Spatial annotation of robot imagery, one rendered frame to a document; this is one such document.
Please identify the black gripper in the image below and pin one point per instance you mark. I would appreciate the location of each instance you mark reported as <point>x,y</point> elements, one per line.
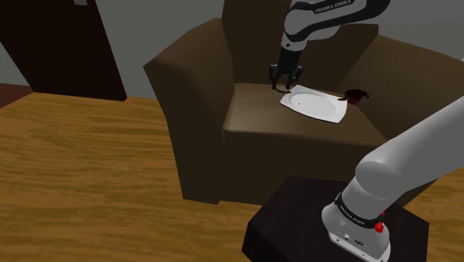
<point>289,60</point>

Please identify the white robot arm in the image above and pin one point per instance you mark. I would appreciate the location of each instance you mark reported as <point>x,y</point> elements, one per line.
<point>406,152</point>

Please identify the white square plate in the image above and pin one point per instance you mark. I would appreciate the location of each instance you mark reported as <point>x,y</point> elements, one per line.
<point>315,103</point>

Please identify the dark red cup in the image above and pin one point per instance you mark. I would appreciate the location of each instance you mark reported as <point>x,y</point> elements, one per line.
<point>356,95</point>

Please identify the brown armchair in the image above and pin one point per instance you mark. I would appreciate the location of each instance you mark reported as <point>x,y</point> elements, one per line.
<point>203,109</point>

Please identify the dark robot stand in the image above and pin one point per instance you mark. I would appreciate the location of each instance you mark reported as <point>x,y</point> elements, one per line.
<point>290,221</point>

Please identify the dark brown door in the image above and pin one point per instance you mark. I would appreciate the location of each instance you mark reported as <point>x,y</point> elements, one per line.
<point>61,47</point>

